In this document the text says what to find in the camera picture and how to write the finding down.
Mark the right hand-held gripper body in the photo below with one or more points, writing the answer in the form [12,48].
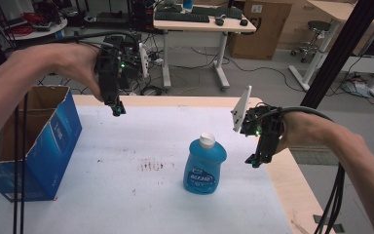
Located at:
[266,130]

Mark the black computer mouse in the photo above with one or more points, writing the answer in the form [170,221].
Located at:
[243,22]
[219,21]

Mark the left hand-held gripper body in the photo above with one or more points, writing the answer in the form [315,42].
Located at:
[108,70]

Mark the person's left hand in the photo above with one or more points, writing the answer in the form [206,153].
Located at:
[65,65]

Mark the light wooden desk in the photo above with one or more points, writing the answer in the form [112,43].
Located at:
[337,11]

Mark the blue cardboard box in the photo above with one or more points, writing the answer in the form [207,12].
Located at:
[55,139]

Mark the black metal stand pole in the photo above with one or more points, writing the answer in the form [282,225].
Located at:
[341,55]

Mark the black round stool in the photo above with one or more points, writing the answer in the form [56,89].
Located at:
[318,27]

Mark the white table mat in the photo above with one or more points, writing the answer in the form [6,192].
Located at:
[136,195]

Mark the round white table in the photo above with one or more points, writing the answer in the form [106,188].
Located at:
[45,31]

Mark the black keyboard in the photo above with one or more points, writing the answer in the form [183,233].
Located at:
[219,12]
[181,17]

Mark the person's right hand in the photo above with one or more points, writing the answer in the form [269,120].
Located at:
[305,130]

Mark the blue detergent bottle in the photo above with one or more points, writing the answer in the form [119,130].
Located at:
[204,165]

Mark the white office desk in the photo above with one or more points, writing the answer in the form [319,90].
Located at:
[204,27]

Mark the black computer tower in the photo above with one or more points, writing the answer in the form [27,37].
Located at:
[141,14]

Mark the large brown cardboard box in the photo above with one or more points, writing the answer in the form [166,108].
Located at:
[259,29]

